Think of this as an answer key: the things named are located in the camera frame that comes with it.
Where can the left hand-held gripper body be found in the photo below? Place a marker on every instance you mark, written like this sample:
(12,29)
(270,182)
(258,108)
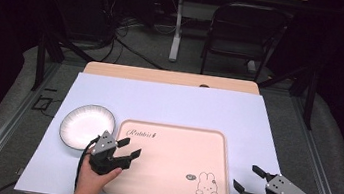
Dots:
(102,155)

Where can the person's left hand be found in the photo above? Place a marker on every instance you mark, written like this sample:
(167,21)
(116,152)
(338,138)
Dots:
(89,182)

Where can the white plate with dark rim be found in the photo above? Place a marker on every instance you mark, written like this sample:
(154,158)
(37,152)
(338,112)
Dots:
(85,126)

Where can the pink tray with rabbit print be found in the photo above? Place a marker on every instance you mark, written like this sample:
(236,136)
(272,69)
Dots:
(168,163)

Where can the white table mat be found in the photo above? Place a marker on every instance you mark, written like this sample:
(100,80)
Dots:
(175,104)

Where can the light wooden table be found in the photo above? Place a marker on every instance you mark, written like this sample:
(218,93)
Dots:
(162,75)

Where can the black folding chair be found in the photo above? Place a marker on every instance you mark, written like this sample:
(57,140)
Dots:
(240,49)

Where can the grey metal floor rail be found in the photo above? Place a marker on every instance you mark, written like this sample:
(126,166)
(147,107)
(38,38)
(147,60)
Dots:
(321,170)
(4,128)

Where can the black metal frame stand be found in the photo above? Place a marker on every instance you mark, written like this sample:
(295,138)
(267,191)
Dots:
(40,59)
(310,95)

